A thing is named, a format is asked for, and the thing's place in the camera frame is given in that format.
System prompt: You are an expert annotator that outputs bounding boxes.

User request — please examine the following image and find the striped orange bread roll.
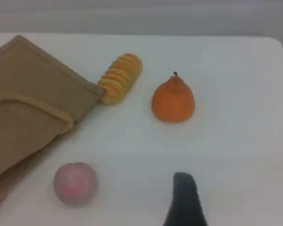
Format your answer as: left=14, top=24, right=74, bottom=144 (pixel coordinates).
left=97, top=53, right=143, bottom=105

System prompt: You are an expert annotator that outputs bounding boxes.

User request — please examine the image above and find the pink round bun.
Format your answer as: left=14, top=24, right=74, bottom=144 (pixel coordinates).
left=53, top=161, right=98, bottom=206

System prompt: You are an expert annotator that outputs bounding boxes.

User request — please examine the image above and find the brown jute bag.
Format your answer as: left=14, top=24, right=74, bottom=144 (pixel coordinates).
left=0, top=34, right=107, bottom=210

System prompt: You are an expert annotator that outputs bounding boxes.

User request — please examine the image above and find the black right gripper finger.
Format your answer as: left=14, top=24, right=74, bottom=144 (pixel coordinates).
left=162, top=172, right=208, bottom=226

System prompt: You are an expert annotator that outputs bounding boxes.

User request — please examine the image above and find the orange pear-shaped fruit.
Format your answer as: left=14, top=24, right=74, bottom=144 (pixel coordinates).
left=151, top=72, right=196, bottom=123

